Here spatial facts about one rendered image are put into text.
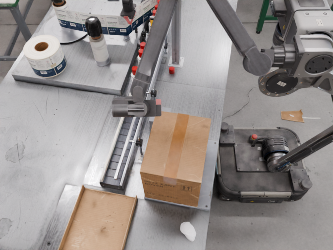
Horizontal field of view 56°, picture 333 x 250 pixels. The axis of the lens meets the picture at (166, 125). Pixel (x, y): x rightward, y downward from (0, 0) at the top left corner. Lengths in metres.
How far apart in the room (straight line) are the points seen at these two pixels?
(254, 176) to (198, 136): 1.01
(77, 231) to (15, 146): 0.59
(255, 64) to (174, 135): 0.44
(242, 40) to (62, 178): 1.04
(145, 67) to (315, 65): 0.57
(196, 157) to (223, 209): 1.16
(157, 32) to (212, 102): 0.79
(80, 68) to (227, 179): 1.19
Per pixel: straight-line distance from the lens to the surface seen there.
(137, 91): 1.08
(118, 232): 1.45
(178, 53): 1.88
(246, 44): 1.09
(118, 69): 1.88
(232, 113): 2.78
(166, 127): 1.31
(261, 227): 2.37
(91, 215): 1.49
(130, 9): 1.76
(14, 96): 2.01
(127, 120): 1.64
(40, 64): 1.88
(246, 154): 2.28
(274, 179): 2.26
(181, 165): 1.22
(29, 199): 1.62
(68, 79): 1.90
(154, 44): 1.08
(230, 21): 1.09
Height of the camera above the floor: 2.21
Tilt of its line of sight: 56 degrees down
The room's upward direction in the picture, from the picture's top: 3 degrees counter-clockwise
